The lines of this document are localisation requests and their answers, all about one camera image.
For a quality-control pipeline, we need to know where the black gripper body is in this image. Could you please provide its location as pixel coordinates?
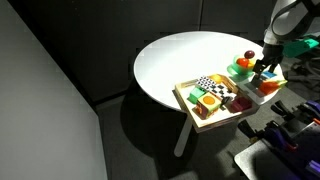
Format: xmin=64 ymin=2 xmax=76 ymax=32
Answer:
xmin=261 ymin=43 xmax=284 ymax=67

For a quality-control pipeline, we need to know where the blue toy block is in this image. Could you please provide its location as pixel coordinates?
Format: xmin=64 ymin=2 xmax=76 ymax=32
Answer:
xmin=261 ymin=70 xmax=277 ymax=81

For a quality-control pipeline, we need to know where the gray toy block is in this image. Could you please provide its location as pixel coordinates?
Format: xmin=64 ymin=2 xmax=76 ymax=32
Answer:
xmin=252 ymin=76 xmax=264 ymax=88

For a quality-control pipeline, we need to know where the lime green toy block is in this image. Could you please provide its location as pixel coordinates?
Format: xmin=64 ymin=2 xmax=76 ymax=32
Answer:
xmin=276 ymin=78 xmax=289 ymax=89

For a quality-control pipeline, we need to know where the orange toy block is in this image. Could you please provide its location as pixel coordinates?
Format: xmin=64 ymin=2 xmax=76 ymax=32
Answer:
xmin=258 ymin=80 xmax=280 ymax=96

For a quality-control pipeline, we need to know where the green translucent bowl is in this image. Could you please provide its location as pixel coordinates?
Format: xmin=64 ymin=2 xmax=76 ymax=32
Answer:
xmin=227 ymin=54 xmax=258 ymax=77

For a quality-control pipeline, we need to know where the magenta toy block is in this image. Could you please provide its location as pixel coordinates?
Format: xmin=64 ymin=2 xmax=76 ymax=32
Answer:
xmin=229 ymin=96 xmax=254 ymax=114

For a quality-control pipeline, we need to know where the wooden tray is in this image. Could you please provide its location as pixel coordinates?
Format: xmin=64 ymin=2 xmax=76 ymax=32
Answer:
xmin=173 ymin=73 xmax=260 ymax=130

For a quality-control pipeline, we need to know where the dark purple toy plum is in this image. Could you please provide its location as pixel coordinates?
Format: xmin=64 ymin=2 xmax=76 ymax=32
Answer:
xmin=244 ymin=49 xmax=257 ymax=60

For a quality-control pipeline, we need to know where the red toy tomato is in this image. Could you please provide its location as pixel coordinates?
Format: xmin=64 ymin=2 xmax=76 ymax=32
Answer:
xmin=236 ymin=57 xmax=250 ymax=68

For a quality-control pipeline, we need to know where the black white checkered cube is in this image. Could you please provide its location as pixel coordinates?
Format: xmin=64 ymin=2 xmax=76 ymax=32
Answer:
xmin=195 ymin=75 xmax=238 ymax=101

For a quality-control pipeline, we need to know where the wooden cube with orange circle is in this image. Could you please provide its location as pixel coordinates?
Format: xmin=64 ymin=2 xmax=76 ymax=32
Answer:
xmin=194 ymin=92 xmax=223 ymax=120

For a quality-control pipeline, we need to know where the metal breadboard plate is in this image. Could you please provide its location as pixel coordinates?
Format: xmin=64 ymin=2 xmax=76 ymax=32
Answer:
xmin=233 ymin=121 xmax=320 ymax=180

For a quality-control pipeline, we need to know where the white table leg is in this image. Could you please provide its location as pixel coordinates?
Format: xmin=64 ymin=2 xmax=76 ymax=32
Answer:
xmin=173 ymin=114 xmax=194 ymax=158

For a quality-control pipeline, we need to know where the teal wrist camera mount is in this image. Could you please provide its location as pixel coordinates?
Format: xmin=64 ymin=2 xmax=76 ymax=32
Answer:
xmin=282 ymin=37 xmax=320 ymax=59

